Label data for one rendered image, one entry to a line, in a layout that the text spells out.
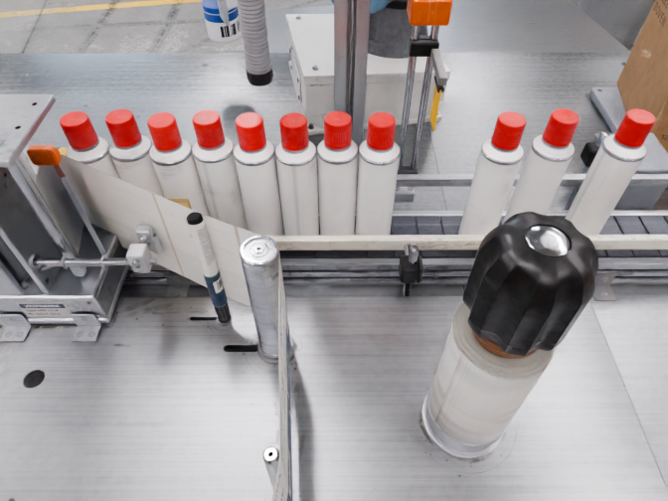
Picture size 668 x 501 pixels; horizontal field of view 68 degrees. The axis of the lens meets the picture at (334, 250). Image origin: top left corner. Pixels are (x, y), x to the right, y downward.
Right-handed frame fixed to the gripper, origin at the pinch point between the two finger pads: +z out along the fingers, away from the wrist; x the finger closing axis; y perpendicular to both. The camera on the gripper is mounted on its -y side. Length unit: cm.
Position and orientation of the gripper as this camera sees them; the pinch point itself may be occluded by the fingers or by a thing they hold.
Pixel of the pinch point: (220, 11)
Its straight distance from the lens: 115.4
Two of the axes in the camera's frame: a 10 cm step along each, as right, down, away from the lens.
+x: -2.9, -7.2, 6.3
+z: 0.0, 6.6, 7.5
